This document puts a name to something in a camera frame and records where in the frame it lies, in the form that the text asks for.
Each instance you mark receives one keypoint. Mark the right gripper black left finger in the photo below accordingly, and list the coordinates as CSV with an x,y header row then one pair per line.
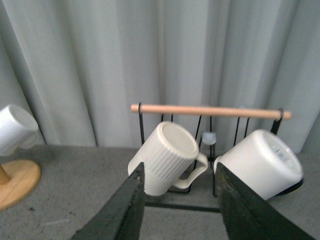
x,y
121,217

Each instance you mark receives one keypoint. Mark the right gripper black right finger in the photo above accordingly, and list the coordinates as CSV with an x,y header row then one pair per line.
x,y
247,216

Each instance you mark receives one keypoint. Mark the white rounded mug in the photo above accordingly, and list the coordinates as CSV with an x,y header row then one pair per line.
x,y
264,163

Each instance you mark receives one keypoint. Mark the wooden mug tree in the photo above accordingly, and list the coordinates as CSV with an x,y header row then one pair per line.
x,y
18,178

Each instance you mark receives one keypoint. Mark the cream ribbed mug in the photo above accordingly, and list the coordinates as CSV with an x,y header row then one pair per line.
x,y
171,157

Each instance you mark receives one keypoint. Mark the grey curtain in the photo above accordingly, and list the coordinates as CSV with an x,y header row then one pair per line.
x,y
78,65

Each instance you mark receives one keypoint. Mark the white smooth mug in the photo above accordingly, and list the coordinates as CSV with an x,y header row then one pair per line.
x,y
18,129

